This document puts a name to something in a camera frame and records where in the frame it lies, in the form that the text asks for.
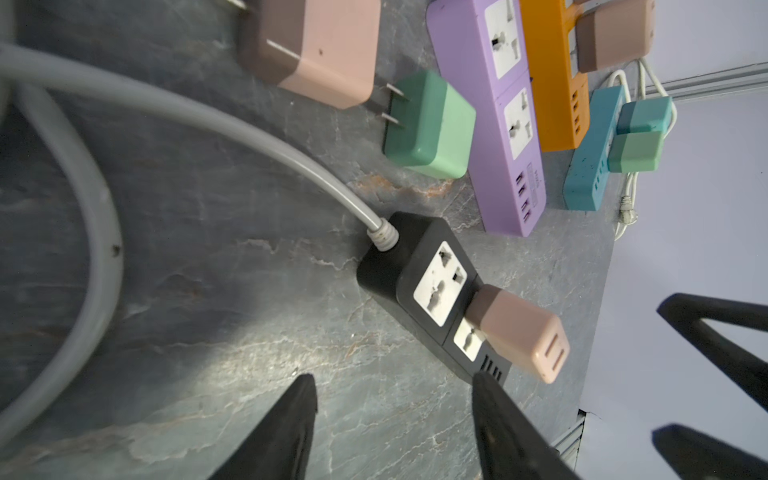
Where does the purple power strip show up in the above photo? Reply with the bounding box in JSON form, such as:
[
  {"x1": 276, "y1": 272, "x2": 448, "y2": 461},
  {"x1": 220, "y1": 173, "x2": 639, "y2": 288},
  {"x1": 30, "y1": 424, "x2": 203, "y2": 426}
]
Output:
[{"x1": 426, "y1": 0, "x2": 546, "y2": 237}]

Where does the pink plug adapter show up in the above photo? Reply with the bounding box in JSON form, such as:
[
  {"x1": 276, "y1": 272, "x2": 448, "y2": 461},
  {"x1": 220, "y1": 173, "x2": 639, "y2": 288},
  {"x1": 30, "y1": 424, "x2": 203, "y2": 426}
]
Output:
[{"x1": 237, "y1": 0, "x2": 382, "y2": 110}]

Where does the black power strip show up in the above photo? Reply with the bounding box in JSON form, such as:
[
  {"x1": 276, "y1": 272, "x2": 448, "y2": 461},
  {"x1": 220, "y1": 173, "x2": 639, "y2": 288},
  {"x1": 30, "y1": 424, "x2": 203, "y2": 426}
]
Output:
[{"x1": 357, "y1": 211, "x2": 511, "y2": 385}]

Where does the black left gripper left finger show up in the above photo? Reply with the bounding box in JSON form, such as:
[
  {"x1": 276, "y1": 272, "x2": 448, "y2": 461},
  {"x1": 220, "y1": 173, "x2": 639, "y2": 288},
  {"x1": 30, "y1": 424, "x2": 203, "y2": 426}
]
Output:
[{"x1": 211, "y1": 374, "x2": 318, "y2": 479}]

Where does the white cable left coil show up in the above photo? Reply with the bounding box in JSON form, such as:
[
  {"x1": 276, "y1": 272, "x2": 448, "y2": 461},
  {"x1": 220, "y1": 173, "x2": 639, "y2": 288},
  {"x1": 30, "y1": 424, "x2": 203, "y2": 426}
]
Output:
[{"x1": 0, "y1": 0, "x2": 401, "y2": 451}]

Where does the teal power strip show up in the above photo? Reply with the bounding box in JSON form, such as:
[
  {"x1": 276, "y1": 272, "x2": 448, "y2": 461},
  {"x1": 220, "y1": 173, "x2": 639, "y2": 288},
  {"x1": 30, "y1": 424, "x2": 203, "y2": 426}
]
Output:
[{"x1": 563, "y1": 85, "x2": 626, "y2": 211}]

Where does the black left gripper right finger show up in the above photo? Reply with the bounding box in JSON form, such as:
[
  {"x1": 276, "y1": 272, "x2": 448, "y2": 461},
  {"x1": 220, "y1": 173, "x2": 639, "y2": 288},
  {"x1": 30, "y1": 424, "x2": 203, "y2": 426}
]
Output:
[{"x1": 472, "y1": 372, "x2": 577, "y2": 479}]

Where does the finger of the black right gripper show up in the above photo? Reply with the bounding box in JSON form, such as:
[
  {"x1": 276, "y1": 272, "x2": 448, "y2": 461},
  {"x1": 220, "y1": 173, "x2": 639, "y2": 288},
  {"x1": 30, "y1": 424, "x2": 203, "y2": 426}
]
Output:
[
  {"x1": 652, "y1": 424, "x2": 767, "y2": 479},
  {"x1": 657, "y1": 293, "x2": 767, "y2": 408}
]

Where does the orange power strip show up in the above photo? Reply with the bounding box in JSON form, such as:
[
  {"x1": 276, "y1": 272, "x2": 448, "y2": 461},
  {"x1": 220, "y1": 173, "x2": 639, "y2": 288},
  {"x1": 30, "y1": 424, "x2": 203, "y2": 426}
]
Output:
[{"x1": 520, "y1": 0, "x2": 590, "y2": 152}]

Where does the white cable of teal strip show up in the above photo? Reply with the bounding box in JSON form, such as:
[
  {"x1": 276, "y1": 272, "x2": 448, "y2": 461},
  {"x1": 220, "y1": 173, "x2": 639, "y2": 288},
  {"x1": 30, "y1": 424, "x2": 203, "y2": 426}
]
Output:
[{"x1": 599, "y1": 57, "x2": 679, "y2": 242}]

